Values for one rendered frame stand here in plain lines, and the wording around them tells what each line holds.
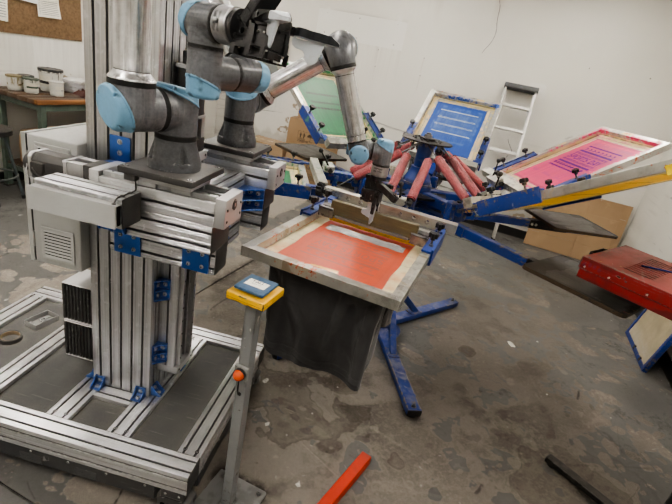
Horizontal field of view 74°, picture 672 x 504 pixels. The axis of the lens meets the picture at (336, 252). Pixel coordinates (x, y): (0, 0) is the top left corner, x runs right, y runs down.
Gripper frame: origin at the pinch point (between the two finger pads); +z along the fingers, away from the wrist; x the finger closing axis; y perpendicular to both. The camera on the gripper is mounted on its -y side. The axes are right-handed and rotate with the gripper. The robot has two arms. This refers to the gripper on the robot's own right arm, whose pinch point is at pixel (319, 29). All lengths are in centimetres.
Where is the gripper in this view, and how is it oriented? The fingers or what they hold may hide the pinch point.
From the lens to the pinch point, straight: 89.7
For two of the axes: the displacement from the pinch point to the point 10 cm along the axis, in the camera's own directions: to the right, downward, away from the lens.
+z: 8.0, 3.7, -4.8
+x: -5.4, 1.0, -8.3
